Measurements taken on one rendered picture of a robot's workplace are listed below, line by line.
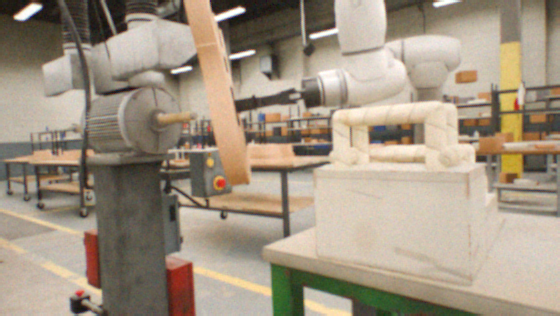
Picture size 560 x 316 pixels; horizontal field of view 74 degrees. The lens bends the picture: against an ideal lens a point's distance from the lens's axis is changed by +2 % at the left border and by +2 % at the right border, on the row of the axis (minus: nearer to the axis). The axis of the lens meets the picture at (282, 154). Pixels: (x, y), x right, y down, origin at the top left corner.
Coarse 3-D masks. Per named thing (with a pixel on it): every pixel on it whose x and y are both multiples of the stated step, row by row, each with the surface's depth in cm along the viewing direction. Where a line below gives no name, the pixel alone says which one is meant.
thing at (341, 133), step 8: (336, 120) 68; (336, 128) 68; (344, 128) 67; (336, 136) 68; (344, 136) 68; (336, 144) 68; (344, 144) 68; (336, 152) 68; (344, 152) 68; (336, 160) 68; (344, 160) 68; (336, 168) 68; (344, 168) 68
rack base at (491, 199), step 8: (488, 200) 72; (496, 200) 78; (488, 208) 69; (496, 208) 78; (488, 216) 69; (496, 216) 77; (488, 224) 69; (496, 224) 77; (488, 232) 69; (496, 232) 77; (488, 240) 68; (488, 248) 68
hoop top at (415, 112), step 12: (360, 108) 66; (372, 108) 64; (384, 108) 63; (396, 108) 61; (408, 108) 60; (420, 108) 59; (432, 108) 58; (444, 108) 58; (348, 120) 66; (360, 120) 65; (372, 120) 64; (384, 120) 63; (396, 120) 61; (408, 120) 60; (420, 120) 59
